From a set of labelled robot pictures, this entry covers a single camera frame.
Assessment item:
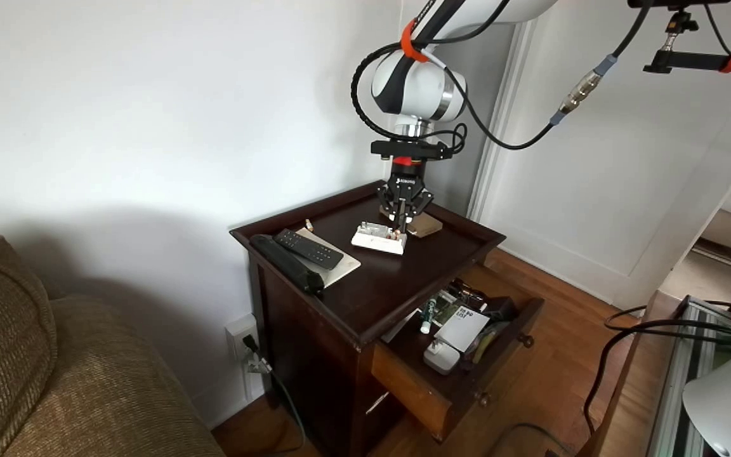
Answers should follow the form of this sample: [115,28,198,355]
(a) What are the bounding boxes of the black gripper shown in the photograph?
[377,155,436,232]

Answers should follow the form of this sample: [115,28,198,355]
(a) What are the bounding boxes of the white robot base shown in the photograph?
[680,353,731,457]

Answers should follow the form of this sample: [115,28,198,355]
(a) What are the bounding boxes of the white remote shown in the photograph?
[347,218,411,259]

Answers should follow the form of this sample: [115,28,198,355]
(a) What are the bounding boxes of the grey remote with buttons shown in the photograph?
[274,226,347,275]

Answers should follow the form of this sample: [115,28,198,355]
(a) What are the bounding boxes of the long black remote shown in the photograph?
[248,232,328,301]

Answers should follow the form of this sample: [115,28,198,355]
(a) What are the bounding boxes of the tan leather wallet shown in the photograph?
[403,201,448,242]

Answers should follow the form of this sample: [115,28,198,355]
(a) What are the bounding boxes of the white paper pad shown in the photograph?
[293,223,363,291]

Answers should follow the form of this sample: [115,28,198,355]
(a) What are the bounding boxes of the green and black packet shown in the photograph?
[422,288,463,331]

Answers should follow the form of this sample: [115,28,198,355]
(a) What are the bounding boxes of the white flat box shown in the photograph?
[432,306,493,355]

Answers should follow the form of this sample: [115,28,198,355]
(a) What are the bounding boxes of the black item in drawer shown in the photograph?
[465,291,523,328]

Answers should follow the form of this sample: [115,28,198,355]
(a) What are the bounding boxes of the white charger block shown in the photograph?
[422,338,465,380]

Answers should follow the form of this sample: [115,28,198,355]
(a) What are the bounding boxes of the dark wooden nightstand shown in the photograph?
[228,179,509,457]

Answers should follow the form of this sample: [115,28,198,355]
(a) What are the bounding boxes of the open wooden drawer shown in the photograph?
[372,275,545,444]

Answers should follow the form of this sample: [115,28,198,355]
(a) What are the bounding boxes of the brown fabric sofa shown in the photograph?
[0,223,228,457]

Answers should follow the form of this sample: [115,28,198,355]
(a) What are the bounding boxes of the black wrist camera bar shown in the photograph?
[368,137,451,164]

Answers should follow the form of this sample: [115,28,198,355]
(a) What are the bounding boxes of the orange strap on arm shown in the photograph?
[397,18,432,66]

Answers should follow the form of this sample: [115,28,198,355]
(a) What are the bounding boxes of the black plug with cable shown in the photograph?
[242,334,309,438]

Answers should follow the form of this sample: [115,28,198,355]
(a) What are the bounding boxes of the white wall outlet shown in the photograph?
[224,314,274,401]

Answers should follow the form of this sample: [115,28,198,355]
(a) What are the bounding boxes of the thick black floor cable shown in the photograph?
[582,301,731,438]

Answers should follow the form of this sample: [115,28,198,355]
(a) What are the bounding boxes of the black camera boom bar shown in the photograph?
[643,48,731,80]

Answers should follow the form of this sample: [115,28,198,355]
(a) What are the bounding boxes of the grey metal frame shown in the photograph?
[646,296,731,457]

